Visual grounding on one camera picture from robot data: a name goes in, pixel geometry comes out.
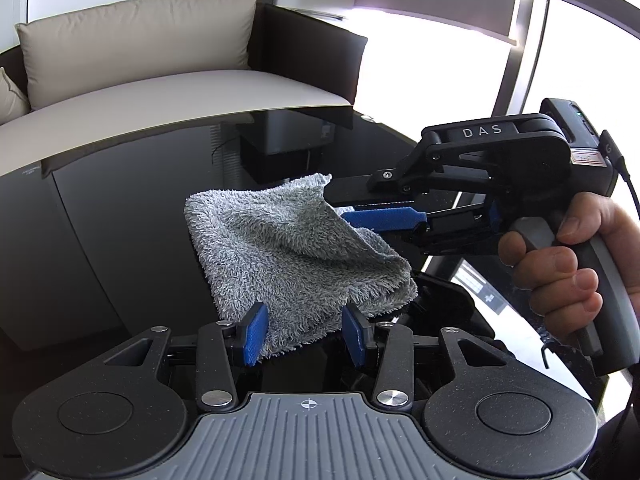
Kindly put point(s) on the dark window frame post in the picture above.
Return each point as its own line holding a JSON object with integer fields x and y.
{"x": 520, "y": 50}

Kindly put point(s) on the grey fluffy towel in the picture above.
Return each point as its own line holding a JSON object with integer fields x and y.
{"x": 285, "y": 255}

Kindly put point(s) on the person's right hand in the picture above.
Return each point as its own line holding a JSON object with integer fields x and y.
{"x": 560, "y": 285}

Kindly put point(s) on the small beige cushion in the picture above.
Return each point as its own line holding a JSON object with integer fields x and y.
{"x": 10, "y": 100}

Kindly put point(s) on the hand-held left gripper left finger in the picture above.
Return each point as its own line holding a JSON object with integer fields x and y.
{"x": 255, "y": 334}

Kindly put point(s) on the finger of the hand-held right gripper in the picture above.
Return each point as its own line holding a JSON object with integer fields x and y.
{"x": 350, "y": 191}
{"x": 380, "y": 218}

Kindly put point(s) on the beige sofa with dark frame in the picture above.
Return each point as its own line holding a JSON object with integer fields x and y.
{"x": 175, "y": 95}

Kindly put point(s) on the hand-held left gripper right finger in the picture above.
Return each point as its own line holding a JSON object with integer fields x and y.
{"x": 354, "y": 336}

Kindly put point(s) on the large beige cushion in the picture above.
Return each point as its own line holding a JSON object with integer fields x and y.
{"x": 135, "y": 45}

